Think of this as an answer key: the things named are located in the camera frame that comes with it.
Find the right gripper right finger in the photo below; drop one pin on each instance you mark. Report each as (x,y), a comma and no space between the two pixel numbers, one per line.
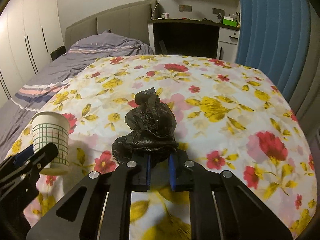
(180,172)

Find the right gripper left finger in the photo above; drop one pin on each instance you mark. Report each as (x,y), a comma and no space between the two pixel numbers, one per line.
(140,173)

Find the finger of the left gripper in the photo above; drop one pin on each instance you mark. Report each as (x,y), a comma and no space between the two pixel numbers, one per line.
(18,179)
(23,156)

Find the black plastic bag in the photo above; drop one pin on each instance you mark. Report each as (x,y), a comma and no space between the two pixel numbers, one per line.
(153,127)

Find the floral bed sheet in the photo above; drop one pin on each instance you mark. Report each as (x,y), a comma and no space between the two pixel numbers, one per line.
(254,175)

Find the white wardrobe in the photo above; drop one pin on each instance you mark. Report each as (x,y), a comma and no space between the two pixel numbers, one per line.
(30,32)

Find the dark desk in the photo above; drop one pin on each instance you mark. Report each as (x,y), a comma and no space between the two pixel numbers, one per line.
(191,37)

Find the white drawer cabinet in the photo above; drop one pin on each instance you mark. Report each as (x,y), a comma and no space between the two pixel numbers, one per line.
(227,45)

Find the grey upholstered headboard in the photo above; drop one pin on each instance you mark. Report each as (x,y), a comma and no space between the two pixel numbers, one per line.
(129,20)

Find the white mug on desk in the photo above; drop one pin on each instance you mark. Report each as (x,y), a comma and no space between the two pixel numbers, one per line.
(165,16)

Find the green box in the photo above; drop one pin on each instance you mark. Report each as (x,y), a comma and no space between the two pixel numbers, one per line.
(229,21)

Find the blue grey curtain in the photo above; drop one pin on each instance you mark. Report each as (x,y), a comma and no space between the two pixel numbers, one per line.
(281,38)

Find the grey wall socket left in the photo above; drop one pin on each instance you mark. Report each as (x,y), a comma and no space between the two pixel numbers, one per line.
(185,8)

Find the grey wall socket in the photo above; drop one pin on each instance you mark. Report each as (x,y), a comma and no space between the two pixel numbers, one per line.
(185,8)
(217,11)

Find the grey wall socket right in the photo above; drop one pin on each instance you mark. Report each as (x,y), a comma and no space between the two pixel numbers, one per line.
(217,11)

